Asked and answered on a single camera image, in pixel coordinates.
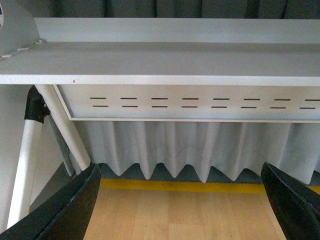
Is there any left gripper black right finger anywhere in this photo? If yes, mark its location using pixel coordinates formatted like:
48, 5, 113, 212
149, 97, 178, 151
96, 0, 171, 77
261, 162, 320, 240

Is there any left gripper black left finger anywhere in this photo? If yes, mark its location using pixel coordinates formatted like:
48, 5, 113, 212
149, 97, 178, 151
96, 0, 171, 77
0, 164, 101, 240

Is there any white table leg tube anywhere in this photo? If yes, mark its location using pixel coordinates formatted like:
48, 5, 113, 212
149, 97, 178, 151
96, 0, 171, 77
7, 119, 42, 229

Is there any grey pleated curtain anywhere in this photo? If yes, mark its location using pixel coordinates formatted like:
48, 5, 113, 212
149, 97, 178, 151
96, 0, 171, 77
48, 0, 320, 186

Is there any white diagonal leg tube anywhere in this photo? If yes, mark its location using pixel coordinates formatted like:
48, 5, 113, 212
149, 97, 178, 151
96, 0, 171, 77
35, 84, 91, 174

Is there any white table modesty panel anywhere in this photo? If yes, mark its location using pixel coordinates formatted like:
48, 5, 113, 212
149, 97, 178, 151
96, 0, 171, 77
55, 84, 320, 123

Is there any black leg joint bracket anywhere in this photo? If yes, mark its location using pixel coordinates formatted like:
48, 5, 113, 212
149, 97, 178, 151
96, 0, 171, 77
24, 85, 51, 124

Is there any white cable on table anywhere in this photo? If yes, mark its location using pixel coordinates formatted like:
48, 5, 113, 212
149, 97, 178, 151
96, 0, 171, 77
0, 39, 47, 61

